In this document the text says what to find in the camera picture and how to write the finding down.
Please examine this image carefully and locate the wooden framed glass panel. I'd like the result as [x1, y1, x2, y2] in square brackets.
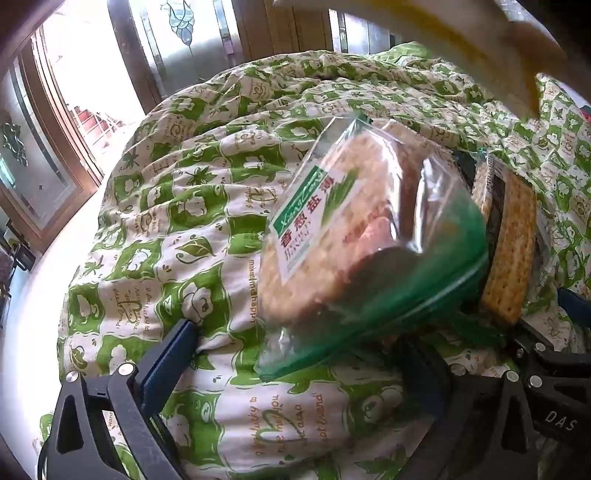
[0, 46, 105, 252]

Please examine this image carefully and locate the green printed blanket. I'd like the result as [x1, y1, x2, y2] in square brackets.
[32, 41, 591, 480]

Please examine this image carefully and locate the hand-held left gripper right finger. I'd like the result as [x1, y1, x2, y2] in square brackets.
[397, 337, 568, 480]

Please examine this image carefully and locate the black-striped cracker packet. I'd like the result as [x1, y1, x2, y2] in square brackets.
[471, 152, 550, 328]

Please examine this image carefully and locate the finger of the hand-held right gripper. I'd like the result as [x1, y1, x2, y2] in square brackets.
[512, 286, 591, 444]

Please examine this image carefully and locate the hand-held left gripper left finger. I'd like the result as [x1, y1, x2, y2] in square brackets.
[39, 318, 204, 480]

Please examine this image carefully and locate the green-edged clear cracker packet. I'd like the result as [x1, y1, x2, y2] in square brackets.
[254, 113, 490, 384]

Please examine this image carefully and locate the stained glass door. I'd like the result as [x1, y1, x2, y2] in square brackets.
[108, 0, 333, 109]

